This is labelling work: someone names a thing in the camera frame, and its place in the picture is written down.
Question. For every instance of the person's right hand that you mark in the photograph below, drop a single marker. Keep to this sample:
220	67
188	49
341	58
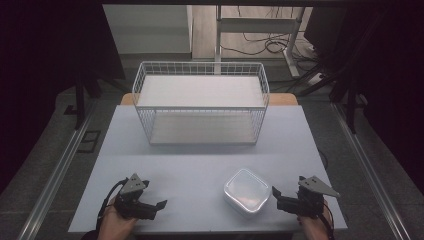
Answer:
315	228

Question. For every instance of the wooden table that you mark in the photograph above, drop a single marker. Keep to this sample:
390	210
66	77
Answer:
283	99

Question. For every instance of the aluminium floor rail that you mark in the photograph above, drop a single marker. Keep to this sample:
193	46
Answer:
366	166
56	173

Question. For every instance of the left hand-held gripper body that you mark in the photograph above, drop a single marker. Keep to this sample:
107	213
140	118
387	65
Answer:
131	200

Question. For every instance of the white lidded square container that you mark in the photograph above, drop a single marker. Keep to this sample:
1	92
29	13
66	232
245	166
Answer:
246	193

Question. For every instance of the person's left hand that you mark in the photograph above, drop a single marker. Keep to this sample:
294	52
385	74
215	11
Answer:
115	221

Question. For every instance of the white metal frame stand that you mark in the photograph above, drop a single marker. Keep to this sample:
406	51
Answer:
256	25

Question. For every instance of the black stand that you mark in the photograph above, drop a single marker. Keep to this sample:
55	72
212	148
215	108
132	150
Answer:
80	100
350	100

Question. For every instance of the dark curtain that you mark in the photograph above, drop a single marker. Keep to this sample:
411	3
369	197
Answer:
393	83
40	66

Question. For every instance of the white cabinet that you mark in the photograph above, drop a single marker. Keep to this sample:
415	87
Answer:
150	30

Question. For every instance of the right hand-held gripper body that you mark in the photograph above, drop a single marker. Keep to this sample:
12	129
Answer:
310	196

